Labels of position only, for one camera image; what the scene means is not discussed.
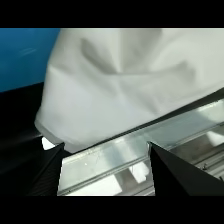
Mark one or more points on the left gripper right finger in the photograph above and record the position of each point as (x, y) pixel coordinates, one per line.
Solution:
(176, 176)

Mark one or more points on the silver frame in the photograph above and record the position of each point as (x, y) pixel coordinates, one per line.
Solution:
(133, 156)

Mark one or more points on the white garment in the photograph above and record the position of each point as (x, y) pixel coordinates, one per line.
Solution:
(126, 86)

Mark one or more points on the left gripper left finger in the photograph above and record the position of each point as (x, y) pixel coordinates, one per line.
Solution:
(50, 173)

